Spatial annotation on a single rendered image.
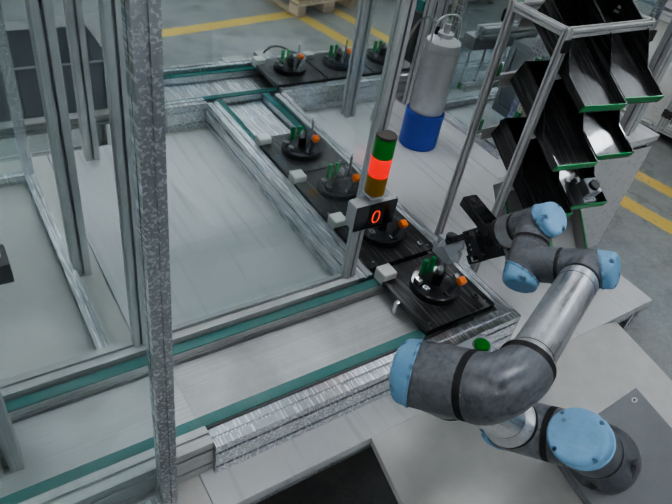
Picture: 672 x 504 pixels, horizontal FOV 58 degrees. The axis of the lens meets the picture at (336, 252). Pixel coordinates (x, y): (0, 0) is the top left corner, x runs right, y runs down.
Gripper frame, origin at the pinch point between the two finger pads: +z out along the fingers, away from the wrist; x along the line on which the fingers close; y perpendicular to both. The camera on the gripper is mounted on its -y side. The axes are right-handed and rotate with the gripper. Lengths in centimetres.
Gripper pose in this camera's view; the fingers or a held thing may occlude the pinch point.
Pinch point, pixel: (448, 240)
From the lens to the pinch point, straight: 159.9
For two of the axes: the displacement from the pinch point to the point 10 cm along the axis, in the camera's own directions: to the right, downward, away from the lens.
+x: 8.4, -2.4, 4.8
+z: -4.5, 1.7, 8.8
